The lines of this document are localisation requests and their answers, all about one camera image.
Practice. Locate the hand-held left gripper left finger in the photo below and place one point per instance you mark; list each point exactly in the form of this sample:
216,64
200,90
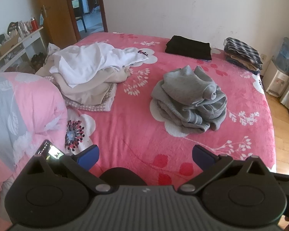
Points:
89,157

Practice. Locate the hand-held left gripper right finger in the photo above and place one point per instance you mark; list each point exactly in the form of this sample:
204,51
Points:
202,157

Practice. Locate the black smartphone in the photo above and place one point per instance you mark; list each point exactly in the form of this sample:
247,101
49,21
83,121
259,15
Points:
48,150

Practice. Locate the pink floral blanket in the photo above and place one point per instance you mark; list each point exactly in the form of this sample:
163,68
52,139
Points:
125,130

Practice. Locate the checked white cloth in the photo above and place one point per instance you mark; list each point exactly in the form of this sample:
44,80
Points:
98,107

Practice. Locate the beige garment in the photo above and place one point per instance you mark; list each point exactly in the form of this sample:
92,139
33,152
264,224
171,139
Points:
86,91

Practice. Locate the pink grey quilt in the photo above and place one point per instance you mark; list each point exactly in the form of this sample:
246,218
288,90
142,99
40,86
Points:
26,105

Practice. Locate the white water dispenser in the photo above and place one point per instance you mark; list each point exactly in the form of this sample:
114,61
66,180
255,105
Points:
274,79

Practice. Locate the white garment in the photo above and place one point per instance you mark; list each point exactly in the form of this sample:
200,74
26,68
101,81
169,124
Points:
81,65

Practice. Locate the navy folded garment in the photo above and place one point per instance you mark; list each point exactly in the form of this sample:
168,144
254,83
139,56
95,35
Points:
256,72

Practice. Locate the tan folded garment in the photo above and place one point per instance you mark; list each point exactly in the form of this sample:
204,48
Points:
243,62

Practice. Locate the black folded garment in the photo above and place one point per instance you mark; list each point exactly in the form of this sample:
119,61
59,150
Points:
187,48

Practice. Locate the plaid folded shirt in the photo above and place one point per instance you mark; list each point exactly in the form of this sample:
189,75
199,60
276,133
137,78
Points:
243,49

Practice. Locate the white shelf unit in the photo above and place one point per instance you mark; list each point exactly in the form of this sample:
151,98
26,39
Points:
30,41

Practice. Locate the dark chair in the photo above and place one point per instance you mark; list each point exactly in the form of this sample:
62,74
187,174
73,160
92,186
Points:
80,22

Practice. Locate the cardboard box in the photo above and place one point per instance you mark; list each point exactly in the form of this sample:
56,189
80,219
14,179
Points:
8,44

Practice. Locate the red jar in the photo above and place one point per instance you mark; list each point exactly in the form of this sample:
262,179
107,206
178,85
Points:
33,25

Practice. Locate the clear glass jar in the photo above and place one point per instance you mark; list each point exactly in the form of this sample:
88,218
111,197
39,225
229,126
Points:
24,28

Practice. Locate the wooden door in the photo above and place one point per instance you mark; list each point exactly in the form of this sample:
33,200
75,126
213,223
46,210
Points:
55,9

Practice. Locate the dark wooden door frame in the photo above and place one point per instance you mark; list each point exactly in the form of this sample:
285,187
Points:
103,9

